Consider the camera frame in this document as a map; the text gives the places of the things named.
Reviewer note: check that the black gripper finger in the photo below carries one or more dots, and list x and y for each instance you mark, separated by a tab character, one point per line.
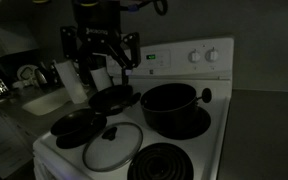
69	41
132	50

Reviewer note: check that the round glass lid black knob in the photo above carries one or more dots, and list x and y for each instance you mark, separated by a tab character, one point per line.
117	146

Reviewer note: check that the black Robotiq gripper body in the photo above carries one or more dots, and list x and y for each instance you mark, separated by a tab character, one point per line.
97	31

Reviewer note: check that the white paper towel roll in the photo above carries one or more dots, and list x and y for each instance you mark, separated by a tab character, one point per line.
71	81

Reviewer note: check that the bare black coil burner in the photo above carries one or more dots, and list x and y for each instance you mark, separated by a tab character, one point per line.
160	163

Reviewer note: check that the white utensil holder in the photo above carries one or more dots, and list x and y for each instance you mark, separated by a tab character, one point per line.
101	79

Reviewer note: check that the white wall cabinet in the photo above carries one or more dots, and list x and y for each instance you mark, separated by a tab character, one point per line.
7	40

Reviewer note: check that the small black frying pan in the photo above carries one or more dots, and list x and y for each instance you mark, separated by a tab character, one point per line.
112	98

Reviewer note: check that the white base cabinet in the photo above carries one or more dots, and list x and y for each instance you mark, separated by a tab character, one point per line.
2	143

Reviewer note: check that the black cooking pot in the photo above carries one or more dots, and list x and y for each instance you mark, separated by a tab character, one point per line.
170	110

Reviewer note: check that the white kitchen sink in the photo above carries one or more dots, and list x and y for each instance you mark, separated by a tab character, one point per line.
45	101

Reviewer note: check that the white stove knob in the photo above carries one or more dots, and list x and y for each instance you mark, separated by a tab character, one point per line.
194	56
212	55

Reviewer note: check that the white electric stove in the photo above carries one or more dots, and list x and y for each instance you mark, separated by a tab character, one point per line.
130	116

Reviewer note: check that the dark metal kettle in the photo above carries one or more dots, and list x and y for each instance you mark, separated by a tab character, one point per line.
41	78

